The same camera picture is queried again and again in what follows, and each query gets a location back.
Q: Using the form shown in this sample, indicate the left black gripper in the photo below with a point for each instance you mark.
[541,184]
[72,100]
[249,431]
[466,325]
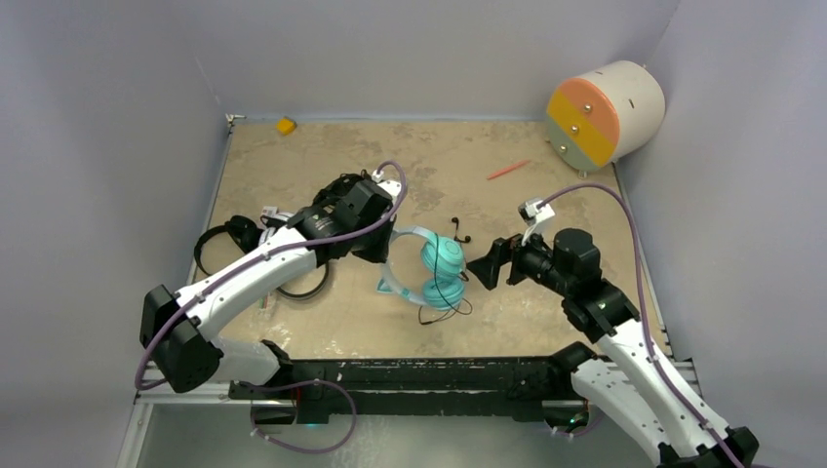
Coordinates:
[378,253]

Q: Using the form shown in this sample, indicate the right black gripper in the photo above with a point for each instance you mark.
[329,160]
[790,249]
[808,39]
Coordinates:
[488,268]

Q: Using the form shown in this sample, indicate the black wired earbuds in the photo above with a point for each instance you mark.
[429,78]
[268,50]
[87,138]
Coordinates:
[445,291]

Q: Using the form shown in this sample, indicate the teal cat ear headphones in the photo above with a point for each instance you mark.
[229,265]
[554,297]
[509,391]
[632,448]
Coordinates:
[388,283]

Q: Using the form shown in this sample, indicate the black headphones with pink mic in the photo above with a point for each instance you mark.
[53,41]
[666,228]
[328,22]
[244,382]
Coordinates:
[349,193]

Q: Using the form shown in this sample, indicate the white and black headphones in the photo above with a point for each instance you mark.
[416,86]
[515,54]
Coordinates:
[306,287]

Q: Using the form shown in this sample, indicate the black headphones with cable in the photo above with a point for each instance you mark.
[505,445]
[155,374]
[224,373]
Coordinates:
[240,231]

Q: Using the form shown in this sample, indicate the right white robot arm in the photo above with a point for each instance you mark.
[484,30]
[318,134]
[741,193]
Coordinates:
[642,393]

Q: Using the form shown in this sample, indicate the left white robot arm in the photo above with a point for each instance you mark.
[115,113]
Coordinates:
[181,332]

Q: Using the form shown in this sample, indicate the pink orange stick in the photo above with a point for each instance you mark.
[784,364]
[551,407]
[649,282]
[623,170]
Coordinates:
[507,170]

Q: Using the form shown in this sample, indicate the yellow block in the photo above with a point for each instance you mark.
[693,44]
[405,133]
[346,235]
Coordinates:
[285,126]

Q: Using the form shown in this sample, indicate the round drawer cabinet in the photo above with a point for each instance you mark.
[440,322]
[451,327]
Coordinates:
[599,116]

